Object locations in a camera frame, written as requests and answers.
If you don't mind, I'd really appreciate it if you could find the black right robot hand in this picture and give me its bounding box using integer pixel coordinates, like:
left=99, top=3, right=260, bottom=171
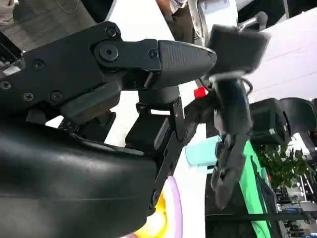
left=0, top=21, right=218, bottom=238

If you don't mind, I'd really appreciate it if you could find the pale green mug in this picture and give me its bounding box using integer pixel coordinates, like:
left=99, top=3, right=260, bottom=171
left=185, top=136, right=220, bottom=172

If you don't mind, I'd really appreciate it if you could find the orange toy bread roll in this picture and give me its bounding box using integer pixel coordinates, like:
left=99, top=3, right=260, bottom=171
left=135, top=192, right=169, bottom=237

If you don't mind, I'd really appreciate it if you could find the lilac plate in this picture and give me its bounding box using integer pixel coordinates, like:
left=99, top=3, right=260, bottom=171
left=133, top=175, right=184, bottom=238

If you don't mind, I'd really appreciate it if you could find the red tape roll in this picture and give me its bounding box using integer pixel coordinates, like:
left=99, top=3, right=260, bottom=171
left=194, top=86, right=208, bottom=100

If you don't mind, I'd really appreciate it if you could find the black cabinet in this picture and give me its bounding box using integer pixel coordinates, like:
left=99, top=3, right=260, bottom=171
left=205, top=123, right=278, bottom=238

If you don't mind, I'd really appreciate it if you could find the person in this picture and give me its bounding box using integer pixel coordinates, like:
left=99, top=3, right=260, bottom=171
left=156, top=0, right=198, bottom=44

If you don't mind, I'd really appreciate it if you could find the green cloth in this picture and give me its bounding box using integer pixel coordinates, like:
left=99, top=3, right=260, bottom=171
left=238, top=140, right=273, bottom=238

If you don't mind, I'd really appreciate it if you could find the black machine housing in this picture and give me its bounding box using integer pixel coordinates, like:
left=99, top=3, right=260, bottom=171
left=249, top=98, right=292, bottom=146

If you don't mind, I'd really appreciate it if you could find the green potted plant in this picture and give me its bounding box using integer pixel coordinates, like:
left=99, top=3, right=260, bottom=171
left=257, top=143, right=316, bottom=189

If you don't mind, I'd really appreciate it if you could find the black chair shell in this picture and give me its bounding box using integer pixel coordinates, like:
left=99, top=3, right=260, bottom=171
left=279, top=97, right=317, bottom=149

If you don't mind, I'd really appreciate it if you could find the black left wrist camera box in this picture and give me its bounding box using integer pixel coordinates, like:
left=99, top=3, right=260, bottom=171
left=207, top=24, right=271, bottom=75

